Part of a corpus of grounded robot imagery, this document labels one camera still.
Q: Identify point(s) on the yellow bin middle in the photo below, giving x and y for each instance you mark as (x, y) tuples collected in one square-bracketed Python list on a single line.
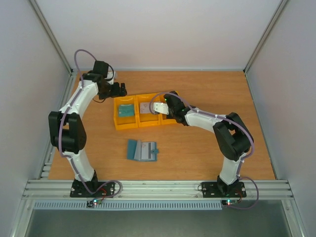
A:
[(145, 117)]

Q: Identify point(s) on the yellow bin left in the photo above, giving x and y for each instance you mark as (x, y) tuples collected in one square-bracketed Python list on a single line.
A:
[(128, 122)]

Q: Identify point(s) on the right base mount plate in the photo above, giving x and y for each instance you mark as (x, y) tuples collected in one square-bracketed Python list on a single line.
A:
[(210, 190)]

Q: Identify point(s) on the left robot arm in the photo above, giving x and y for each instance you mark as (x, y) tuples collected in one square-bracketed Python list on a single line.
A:
[(66, 128)]

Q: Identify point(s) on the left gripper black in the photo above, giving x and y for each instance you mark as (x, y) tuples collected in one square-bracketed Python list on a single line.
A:
[(117, 92)]

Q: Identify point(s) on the white card in bin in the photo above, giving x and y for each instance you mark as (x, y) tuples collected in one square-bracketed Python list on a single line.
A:
[(146, 108)]

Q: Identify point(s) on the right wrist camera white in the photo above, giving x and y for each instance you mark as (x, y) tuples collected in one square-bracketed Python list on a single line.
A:
[(161, 108)]

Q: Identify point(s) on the base mount plate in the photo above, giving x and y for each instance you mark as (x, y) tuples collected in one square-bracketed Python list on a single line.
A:
[(78, 190), (210, 190)]

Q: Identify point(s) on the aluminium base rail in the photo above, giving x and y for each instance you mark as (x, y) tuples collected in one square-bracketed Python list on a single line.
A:
[(152, 190)]

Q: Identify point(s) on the slotted cable duct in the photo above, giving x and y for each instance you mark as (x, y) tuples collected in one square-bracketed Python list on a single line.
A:
[(128, 205)]

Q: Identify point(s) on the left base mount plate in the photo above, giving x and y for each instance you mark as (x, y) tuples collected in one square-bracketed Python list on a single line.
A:
[(78, 190)]

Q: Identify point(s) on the white card in holder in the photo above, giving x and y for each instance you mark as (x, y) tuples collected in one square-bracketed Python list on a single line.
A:
[(148, 151)]

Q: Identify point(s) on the teal card in bin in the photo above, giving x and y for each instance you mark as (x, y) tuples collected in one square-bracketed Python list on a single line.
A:
[(126, 110)]

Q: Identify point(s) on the blue leather card holder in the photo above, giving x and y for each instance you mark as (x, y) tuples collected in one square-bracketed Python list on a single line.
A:
[(134, 150)]

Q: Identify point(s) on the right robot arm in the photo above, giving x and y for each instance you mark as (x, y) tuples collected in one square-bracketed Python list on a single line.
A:
[(234, 139)]

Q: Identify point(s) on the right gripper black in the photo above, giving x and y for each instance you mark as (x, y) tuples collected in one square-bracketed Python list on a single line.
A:
[(169, 100)]

